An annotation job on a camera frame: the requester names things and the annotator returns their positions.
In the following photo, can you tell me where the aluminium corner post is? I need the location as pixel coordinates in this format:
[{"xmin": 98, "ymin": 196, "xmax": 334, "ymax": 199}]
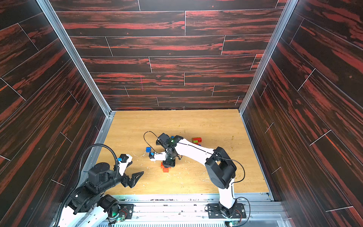
[
  {"xmin": 239, "ymin": 0, "xmax": 298, "ymax": 119},
  {"xmin": 36, "ymin": 0, "xmax": 115, "ymax": 117}
]

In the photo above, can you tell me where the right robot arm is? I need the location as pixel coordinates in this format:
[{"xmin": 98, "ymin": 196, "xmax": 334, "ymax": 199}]
[{"xmin": 149, "ymin": 133, "xmax": 237, "ymax": 218}]

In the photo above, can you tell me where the aluminium front rail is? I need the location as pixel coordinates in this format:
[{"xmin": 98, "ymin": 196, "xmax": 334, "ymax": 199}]
[{"xmin": 96, "ymin": 198, "xmax": 294, "ymax": 227}]

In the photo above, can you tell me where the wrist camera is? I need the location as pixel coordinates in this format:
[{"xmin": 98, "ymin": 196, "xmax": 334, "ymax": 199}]
[
  {"xmin": 149, "ymin": 152, "xmax": 166, "ymax": 161},
  {"xmin": 118, "ymin": 154, "xmax": 132, "ymax": 176}
]

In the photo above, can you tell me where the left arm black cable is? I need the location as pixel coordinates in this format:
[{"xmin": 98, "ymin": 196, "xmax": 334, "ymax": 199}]
[{"xmin": 53, "ymin": 143, "xmax": 119, "ymax": 227}]

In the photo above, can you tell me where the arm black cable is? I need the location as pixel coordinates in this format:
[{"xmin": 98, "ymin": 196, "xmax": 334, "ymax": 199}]
[
  {"xmin": 53, "ymin": 143, "xmax": 119, "ymax": 227},
  {"xmin": 143, "ymin": 131, "xmax": 251, "ymax": 225}
]

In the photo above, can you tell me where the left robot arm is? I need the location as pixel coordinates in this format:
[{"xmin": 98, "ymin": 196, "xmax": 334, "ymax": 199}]
[{"xmin": 54, "ymin": 162, "xmax": 144, "ymax": 227}]

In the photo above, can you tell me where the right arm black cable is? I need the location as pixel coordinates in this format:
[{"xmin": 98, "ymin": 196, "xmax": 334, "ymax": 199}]
[{"xmin": 143, "ymin": 131, "xmax": 251, "ymax": 225}]

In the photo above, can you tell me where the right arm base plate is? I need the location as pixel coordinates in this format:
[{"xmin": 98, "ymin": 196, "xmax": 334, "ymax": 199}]
[{"xmin": 205, "ymin": 203, "xmax": 247, "ymax": 219}]

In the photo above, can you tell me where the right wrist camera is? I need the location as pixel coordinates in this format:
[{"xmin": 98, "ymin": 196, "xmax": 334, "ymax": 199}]
[{"xmin": 149, "ymin": 152, "xmax": 166, "ymax": 161}]

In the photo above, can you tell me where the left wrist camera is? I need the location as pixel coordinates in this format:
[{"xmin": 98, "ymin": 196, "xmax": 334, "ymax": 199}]
[{"xmin": 118, "ymin": 154, "xmax": 132, "ymax": 176}]

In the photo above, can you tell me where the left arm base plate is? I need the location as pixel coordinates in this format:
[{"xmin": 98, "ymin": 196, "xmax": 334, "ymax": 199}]
[{"xmin": 109, "ymin": 204, "xmax": 135, "ymax": 221}]

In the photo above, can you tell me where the right aluminium corner post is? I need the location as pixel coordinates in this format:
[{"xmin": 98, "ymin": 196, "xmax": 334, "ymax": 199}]
[{"xmin": 239, "ymin": 0, "xmax": 298, "ymax": 119}]

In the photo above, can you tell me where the left aluminium corner post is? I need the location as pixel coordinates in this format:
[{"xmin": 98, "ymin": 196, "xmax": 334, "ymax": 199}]
[{"xmin": 36, "ymin": 0, "xmax": 115, "ymax": 117}]

